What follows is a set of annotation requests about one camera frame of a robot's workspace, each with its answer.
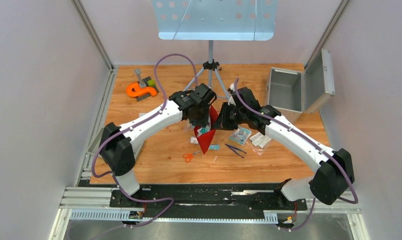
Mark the adhesive tape pack blue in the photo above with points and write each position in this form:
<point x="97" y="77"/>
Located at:
<point x="240" y="135"/>

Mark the orange handled scissors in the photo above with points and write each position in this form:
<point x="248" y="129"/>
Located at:
<point x="189" y="156"/>

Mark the white bandage roll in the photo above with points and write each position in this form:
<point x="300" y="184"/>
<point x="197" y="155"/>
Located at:
<point x="193" y="140"/>

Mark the red first aid pouch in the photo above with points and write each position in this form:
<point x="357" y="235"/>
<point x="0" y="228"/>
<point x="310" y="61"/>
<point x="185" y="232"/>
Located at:
<point x="205" y="140"/>

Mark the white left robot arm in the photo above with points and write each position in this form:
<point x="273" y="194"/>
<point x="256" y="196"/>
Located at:
<point x="118" y="141"/>

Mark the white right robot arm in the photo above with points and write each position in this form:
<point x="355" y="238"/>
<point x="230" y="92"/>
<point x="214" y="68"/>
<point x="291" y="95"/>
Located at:
<point x="333" y="169"/>

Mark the cotton swabs bag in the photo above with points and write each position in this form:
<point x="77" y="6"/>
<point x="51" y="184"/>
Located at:
<point x="188" y="126"/>

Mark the medical gauze packet teal white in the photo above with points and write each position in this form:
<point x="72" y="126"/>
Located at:
<point x="203" y="130"/>

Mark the blue white sachet lower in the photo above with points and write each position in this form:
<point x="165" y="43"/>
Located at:
<point x="214" y="147"/>

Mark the grey metal case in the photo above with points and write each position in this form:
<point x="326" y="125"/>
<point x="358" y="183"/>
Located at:
<point x="296" y="92"/>

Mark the grey plastic tray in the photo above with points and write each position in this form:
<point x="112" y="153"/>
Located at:
<point x="94" y="145"/>

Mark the blue music stand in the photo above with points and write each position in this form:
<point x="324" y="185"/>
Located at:
<point x="215" y="20"/>

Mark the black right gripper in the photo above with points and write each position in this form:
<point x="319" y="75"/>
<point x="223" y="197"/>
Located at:
<point x="222" y="123"/>

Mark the white pads zip bag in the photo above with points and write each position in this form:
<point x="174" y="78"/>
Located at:
<point x="260" y="140"/>

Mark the orange grey toy fixture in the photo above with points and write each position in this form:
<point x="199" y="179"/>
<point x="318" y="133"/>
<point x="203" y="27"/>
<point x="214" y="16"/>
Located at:
<point x="143" y="88"/>

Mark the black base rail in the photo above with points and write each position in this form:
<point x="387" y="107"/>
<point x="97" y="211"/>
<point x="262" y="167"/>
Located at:
<point x="210" y="201"/>

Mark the blue plastic tweezers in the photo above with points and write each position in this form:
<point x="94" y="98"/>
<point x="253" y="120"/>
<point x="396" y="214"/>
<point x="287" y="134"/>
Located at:
<point x="241" y="153"/>

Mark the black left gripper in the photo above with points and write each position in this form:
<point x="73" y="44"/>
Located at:
<point x="203" y="122"/>

